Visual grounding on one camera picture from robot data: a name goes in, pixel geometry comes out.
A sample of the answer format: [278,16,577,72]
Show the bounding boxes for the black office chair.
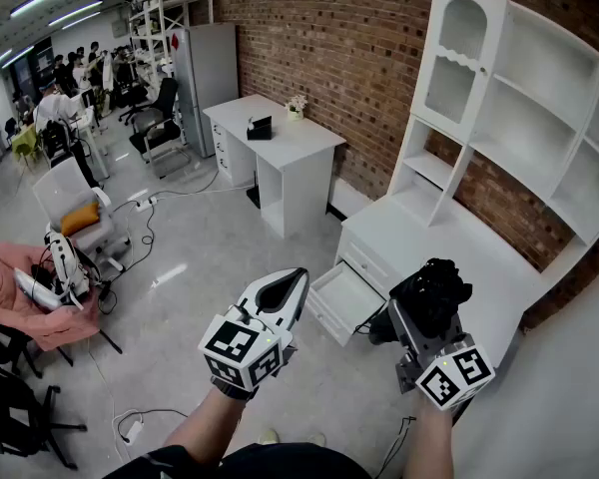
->
[128,77,192,180]

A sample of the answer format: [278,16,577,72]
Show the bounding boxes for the white arched cabinet door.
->
[409,0,508,145]

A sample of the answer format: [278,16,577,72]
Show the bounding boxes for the white metal shelving rack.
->
[126,0,216,87]

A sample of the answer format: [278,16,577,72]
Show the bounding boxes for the thin black hanging cable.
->
[372,415,418,479]

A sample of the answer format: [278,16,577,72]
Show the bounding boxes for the white office chair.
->
[31,157,132,274]

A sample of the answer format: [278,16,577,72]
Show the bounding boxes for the white potted flowers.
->
[285,94,308,122]

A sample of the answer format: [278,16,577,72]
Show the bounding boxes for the grey metal cabinet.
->
[171,22,241,159]

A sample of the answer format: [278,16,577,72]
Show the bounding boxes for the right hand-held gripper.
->
[387,297,496,412]

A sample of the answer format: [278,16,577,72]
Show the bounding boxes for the black tissue box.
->
[246,115,274,142]

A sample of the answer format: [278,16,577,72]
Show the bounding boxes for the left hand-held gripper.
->
[198,266,310,393]

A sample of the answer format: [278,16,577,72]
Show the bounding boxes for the person's right forearm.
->
[402,395,455,479]

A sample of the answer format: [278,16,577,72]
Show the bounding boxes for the white headset device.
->
[13,230,102,312]

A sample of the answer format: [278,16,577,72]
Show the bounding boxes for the orange cushion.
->
[59,201,102,238]

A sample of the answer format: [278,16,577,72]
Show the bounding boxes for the white floor cable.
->
[152,166,257,202]

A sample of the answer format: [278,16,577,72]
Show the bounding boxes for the black swivel chair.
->
[0,276,89,471]

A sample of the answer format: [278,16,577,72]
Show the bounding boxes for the white power adapter with cable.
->
[111,407,189,449]

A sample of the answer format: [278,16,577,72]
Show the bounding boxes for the person's left forearm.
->
[164,386,261,464]

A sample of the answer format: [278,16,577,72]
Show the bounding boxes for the white hutch shelf unit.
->
[387,0,599,274]

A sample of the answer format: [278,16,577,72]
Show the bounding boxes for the black floor cable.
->
[110,199,157,281]

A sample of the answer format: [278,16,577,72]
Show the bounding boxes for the black wristwatch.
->
[210,375,259,402]

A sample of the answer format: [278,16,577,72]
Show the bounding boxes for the person's black shirt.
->
[102,441,371,479]

